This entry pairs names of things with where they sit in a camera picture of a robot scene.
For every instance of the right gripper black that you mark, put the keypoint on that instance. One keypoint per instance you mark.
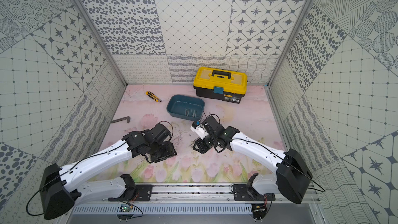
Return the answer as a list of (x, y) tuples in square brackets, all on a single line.
[(202, 149)]

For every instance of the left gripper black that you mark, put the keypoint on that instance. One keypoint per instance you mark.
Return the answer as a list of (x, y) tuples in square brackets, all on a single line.
[(165, 151)]

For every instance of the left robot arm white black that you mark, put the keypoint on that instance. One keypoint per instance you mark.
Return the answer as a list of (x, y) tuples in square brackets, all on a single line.
[(64, 187)]

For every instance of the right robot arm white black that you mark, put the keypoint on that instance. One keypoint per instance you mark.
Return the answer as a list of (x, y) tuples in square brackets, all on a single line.
[(290, 176)]

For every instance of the teal plastic storage box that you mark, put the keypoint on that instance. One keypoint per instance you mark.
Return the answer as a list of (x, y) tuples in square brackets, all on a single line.
[(179, 103)]

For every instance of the dark metal hex key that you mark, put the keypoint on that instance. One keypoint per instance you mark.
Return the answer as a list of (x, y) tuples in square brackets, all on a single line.
[(127, 119)]

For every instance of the yellow utility knife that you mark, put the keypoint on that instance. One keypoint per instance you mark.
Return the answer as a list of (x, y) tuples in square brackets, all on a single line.
[(153, 96)]

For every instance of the yellow black toolbox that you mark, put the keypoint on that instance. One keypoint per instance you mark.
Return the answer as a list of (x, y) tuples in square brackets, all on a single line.
[(220, 84)]

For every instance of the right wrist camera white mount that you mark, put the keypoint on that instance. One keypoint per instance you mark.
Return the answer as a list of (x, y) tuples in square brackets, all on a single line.
[(199, 129)]

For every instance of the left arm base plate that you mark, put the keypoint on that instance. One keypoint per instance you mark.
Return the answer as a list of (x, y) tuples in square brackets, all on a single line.
[(136, 193)]

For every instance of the aluminium mounting rail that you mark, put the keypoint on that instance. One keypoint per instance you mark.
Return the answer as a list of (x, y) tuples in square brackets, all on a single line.
[(192, 193)]

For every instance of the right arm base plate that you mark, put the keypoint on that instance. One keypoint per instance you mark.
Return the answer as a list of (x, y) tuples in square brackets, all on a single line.
[(241, 192)]

